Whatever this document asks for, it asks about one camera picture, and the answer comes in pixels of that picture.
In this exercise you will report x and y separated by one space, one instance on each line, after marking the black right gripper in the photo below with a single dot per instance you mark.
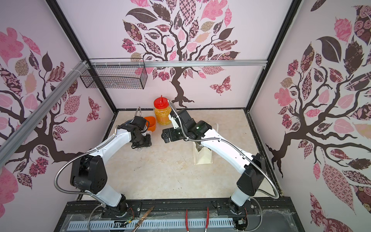
167 136

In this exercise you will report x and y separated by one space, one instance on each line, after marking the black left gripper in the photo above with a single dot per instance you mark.
148 142

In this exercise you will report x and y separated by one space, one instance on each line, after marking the clear compass set case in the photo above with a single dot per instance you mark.
147 133

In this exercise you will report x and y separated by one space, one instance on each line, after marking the cream canvas tote bag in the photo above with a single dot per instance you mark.
201 154

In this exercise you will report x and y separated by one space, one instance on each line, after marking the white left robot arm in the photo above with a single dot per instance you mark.
88 172

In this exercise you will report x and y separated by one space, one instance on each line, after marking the orange plastic bowl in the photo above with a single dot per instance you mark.
152 123

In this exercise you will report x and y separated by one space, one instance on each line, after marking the red lid yellow candy jar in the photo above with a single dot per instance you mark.
162 111

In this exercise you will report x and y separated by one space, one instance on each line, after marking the brown flat stick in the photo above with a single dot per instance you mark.
142 219

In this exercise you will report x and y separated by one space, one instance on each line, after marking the black wire basket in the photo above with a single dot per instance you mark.
115 75

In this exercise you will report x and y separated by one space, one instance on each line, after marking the aluminium rail back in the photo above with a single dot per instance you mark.
156 64

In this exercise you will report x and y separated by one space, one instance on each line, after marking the aluminium rail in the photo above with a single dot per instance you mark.
20 135
156 64

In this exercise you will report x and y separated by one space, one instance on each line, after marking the white slotted cable duct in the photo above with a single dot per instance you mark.
161 224

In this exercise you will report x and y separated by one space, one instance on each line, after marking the black left corner post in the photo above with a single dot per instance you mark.
62 20

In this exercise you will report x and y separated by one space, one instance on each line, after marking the aluminium rail left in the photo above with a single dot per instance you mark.
20 135

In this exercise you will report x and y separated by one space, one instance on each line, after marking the black corner frame post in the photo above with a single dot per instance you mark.
285 26

